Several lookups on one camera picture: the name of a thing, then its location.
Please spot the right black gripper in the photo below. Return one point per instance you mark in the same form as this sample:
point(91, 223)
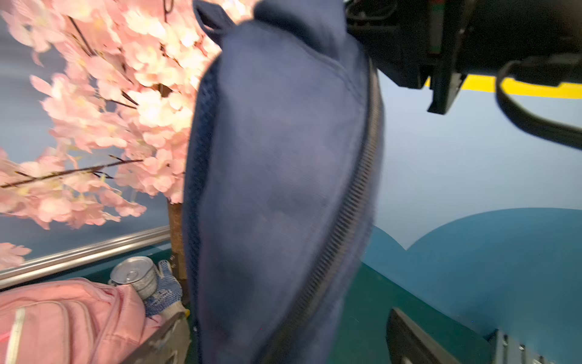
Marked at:
point(414, 43)

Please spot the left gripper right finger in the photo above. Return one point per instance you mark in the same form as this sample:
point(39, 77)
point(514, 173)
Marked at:
point(407, 342)

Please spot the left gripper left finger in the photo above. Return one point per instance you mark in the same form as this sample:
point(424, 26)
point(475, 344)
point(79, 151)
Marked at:
point(168, 345)

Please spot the pink backpack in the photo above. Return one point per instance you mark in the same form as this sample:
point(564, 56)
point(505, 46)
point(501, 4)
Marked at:
point(74, 321)

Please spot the navy blue backpack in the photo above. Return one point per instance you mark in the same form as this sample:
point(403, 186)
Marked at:
point(281, 180)

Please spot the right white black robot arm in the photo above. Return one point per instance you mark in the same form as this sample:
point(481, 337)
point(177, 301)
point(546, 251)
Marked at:
point(504, 31)

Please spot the pink cherry blossom tree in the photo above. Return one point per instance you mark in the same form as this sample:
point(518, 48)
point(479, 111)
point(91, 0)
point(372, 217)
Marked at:
point(97, 98)

